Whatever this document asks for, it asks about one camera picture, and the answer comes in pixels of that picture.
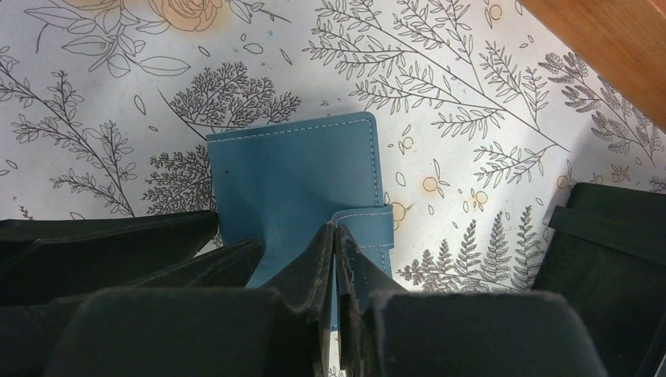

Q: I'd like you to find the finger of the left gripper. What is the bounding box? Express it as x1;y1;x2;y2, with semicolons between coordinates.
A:
1;210;218;306
1;239;264;376

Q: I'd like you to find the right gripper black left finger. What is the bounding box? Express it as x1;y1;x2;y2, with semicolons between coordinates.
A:
45;223;334;376

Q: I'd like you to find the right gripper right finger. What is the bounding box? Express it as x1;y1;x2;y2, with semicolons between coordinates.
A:
335;227;606;376

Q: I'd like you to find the blue leather card holder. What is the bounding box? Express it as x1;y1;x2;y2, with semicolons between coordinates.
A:
204;111;394;330

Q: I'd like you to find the orange compartment tray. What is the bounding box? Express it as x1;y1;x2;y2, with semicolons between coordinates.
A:
522;0;665;130

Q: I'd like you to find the black card box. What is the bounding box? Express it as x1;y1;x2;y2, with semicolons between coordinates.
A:
532;183;665;376

